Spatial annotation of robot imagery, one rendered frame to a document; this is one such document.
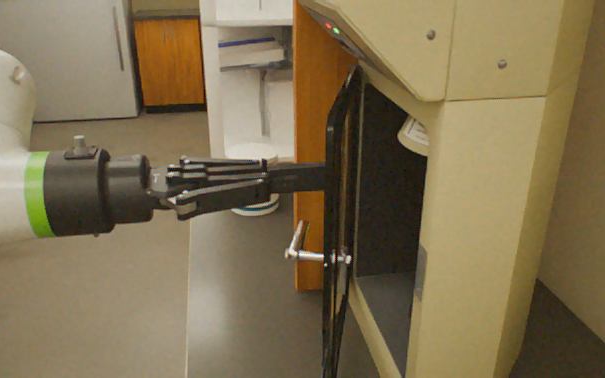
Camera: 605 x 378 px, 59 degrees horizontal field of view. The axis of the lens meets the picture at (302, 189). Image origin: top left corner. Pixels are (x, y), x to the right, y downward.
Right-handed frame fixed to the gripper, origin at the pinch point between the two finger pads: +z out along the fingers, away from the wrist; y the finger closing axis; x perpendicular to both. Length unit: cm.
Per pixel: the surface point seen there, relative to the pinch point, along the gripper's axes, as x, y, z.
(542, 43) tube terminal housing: -15.5, -6.9, 23.2
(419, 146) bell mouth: -1.5, 3.6, 16.0
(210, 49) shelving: 3, 109, -8
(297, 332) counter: 37.0, 17.8, 2.9
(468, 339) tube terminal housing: 20.5, -7.0, 20.4
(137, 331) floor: 131, 144, -48
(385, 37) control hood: -16.5, -6.9, 7.1
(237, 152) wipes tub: 22, 69, -3
